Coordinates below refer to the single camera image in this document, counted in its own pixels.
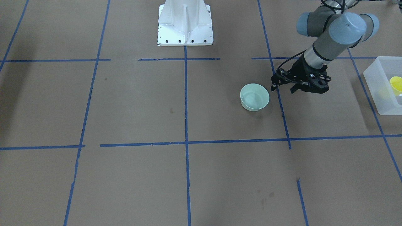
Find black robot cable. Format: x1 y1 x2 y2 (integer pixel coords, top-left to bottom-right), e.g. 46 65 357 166
275 50 307 76

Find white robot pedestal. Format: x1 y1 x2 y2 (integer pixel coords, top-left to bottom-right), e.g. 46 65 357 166
157 0 214 46

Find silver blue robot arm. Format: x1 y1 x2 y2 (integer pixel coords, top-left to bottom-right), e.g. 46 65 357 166
270 0 380 94

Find clear plastic box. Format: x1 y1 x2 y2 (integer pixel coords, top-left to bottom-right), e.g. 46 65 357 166
363 56 402 116

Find yellow plastic cup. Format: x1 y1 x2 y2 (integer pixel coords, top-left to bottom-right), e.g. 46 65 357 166
390 76 402 96

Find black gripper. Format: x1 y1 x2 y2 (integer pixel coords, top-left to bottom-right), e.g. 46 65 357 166
271 52 331 94

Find mint green bowl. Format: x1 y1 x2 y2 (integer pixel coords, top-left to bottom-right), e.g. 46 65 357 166
240 83 270 112

